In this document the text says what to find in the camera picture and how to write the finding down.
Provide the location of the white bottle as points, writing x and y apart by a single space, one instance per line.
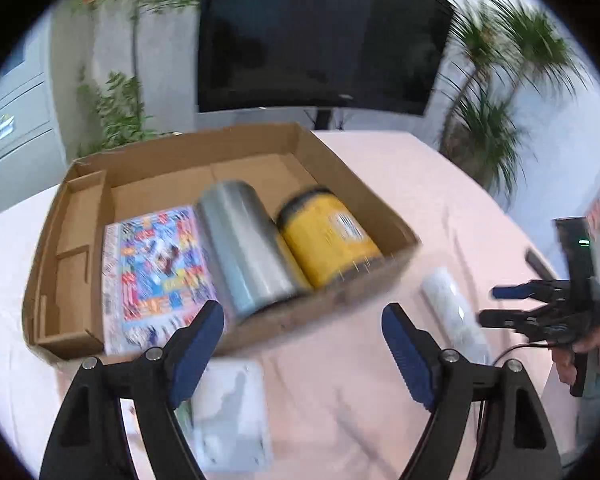
455 316

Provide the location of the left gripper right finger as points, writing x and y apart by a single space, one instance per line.
515 440

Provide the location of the pink tablecloth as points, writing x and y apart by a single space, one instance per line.
337 405

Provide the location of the colourful puzzle booklet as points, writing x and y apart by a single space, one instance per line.
155 279

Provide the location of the grey metal cabinet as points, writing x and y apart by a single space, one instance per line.
27 108

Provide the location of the silver metal cylinder cup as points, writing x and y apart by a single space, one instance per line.
256 265

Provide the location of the brown cardboard box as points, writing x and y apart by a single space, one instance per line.
62 305

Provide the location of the yellow black-lidded jar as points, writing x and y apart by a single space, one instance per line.
325 238

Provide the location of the person's right hand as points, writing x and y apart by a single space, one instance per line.
563 358

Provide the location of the pale green sleeve forearm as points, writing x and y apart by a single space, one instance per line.
588 422

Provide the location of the black television screen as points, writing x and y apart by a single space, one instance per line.
373 54

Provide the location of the palm-like potted plant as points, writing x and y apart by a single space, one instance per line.
502 47

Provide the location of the tv stand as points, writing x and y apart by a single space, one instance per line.
328 118

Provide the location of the green leafy plant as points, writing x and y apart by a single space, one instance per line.
139 80

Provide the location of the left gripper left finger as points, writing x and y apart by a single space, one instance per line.
88 440

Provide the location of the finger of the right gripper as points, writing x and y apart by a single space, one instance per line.
520 290
505 319

